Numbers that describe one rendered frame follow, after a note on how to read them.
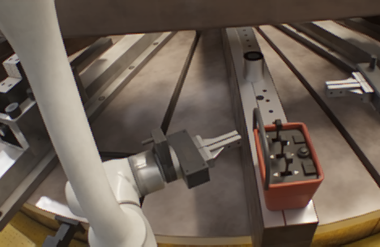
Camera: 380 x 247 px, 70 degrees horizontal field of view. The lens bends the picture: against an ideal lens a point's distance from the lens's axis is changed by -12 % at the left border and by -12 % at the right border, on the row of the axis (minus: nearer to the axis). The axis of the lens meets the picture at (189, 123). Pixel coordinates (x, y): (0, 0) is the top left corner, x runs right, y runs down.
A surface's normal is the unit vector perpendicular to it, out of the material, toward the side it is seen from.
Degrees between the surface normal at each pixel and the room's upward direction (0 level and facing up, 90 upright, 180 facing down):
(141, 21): 90
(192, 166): 0
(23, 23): 107
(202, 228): 0
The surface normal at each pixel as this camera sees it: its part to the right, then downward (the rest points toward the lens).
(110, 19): -0.23, 0.66
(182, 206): -0.13, -0.75
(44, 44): 0.66, 0.51
